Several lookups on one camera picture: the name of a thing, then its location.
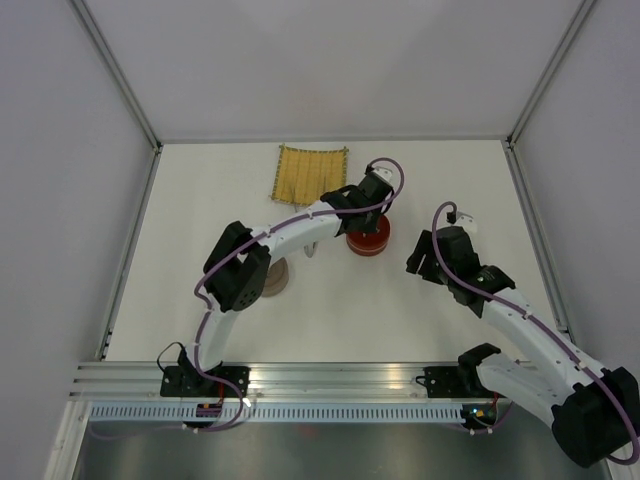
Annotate red lunch box lid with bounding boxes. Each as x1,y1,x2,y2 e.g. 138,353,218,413
347,215,391,238

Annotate metal tongs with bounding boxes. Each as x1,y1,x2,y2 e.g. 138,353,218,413
289,179,327,258

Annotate beige lunch box lid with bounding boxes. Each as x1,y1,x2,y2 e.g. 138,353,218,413
267,258,289,283

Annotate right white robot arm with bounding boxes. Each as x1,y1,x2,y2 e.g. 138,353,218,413
406,226,639,467

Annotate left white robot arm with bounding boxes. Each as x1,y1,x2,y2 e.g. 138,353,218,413
178,168,400,396

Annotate red lunch box container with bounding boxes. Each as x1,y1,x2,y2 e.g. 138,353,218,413
346,235,389,257

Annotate beige lunch box container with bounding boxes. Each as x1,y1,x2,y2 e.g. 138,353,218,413
261,276,289,298

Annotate yellow bamboo mat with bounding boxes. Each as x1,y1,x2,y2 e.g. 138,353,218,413
270,144,349,205

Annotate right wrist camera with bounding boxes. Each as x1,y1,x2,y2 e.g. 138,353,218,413
453,212,478,234

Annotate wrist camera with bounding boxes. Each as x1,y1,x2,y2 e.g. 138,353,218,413
372,167,393,185
453,212,478,234

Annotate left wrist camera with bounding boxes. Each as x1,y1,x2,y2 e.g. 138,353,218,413
372,167,393,185

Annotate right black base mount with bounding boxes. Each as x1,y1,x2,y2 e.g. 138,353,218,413
415,365,472,399

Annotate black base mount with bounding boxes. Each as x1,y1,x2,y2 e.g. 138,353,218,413
160,365,251,398
415,365,472,399

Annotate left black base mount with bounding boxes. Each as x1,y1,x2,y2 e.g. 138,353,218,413
160,365,251,398

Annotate right aluminium frame post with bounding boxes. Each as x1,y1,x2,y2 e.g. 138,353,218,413
505,0,599,149

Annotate aluminium frame post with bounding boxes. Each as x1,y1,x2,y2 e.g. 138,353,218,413
68,0,162,152
505,0,599,149

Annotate left aluminium frame post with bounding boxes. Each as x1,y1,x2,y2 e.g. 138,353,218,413
68,0,162,152

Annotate aluminium front rail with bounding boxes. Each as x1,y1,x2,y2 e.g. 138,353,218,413
67,361,471,403

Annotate white slotted cable duct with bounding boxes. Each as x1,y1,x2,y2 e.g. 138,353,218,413
89,402,464,423

